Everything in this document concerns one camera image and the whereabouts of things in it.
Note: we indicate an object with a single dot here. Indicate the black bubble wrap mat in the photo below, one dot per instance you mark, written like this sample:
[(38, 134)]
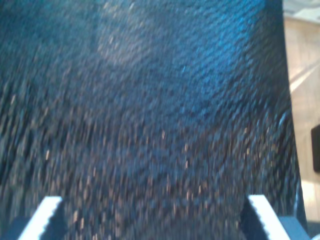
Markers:
[(150, 100)]

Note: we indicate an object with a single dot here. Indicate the black rectangular block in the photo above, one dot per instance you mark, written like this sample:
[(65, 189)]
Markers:
[(316, 150)]

